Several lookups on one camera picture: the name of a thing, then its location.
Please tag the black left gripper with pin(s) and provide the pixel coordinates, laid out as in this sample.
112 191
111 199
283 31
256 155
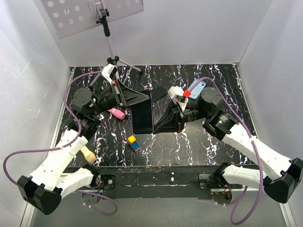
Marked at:
127 96

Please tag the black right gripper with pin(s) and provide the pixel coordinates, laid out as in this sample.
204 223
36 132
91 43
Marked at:
172 120

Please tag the light blue phone case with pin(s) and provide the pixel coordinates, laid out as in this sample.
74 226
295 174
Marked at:
195 93

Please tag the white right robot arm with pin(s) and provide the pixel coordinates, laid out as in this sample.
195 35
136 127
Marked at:
278 175

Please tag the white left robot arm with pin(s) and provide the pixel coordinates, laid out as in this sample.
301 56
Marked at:
44 188

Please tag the pink cylindrical stick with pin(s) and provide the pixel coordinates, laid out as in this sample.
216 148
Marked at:
117 113

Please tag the orange and blue toy blocks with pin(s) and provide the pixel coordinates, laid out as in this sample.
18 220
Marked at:
133 143

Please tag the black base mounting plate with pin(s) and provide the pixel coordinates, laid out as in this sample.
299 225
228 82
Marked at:
121 182

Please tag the lilac music stand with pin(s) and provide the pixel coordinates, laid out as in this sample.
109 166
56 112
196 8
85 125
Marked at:
68 18

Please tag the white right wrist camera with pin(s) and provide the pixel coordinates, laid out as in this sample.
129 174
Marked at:
176 94

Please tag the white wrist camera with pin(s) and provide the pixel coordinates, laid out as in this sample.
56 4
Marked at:
176 94
109 71

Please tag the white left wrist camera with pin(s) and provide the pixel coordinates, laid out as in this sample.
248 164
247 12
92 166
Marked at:
109 71

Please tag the wooden handled tool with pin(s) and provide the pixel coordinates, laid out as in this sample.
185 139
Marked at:
88 155

